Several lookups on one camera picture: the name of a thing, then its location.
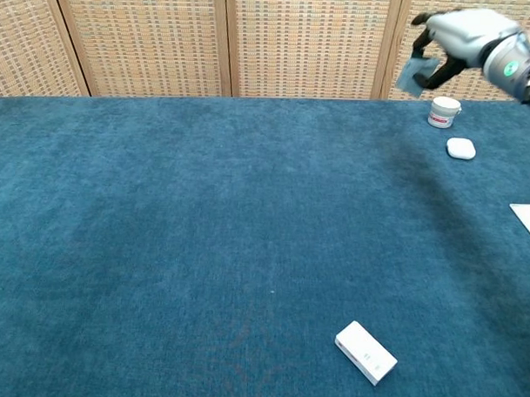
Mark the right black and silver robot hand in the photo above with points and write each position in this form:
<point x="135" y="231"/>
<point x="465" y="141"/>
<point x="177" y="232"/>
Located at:
<point x="466" y="35"/>

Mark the dark green object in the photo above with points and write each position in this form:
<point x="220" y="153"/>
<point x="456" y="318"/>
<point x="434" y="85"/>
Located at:
<point x="413" y="77"/>

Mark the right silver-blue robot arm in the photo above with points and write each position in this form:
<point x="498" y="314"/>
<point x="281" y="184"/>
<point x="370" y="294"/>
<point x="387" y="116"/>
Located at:
<point x="507" y="63"/>

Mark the white round jar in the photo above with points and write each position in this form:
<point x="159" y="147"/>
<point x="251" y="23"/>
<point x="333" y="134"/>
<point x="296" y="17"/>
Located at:
<point x="443" y="111"/>

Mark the white earbuds case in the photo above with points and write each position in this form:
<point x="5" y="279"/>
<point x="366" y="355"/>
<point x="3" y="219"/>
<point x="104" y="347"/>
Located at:
<point x="460" y="148"/>

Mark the woven bamboo folding screen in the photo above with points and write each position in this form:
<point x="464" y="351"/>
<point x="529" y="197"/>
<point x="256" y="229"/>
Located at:
<point x="209" y="40"/>

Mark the blue felt table cover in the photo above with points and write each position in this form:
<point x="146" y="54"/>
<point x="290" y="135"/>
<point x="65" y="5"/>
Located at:
<point x="203" y="227"/>

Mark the small white rectangular box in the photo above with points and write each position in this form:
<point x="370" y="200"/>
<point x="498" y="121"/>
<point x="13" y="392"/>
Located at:
<point x="366" y="352"/>

